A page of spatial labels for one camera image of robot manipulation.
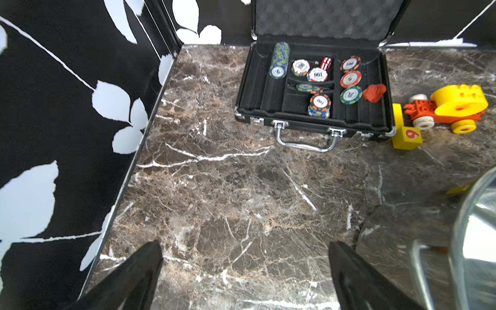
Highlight stainless steel pot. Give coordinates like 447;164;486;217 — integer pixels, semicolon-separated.
407;167;495;309

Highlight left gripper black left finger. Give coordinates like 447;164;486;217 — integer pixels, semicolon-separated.
66;240;164;309

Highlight yellow red toy car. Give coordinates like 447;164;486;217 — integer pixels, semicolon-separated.
403;85;489;134

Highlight yellow number block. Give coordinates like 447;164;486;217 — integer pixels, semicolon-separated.
391;103;423;151

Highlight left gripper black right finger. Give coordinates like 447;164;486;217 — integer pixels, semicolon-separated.
329;241;423;309

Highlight red dice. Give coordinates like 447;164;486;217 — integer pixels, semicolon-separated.
320;57;333;71

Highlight black poker chip case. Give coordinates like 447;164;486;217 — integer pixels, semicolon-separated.
235;1;408;152

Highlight red crumpled piece in case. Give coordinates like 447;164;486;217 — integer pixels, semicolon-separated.
362;84;387;103

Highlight blue green chip stack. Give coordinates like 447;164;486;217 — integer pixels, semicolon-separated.
269;41;291;80

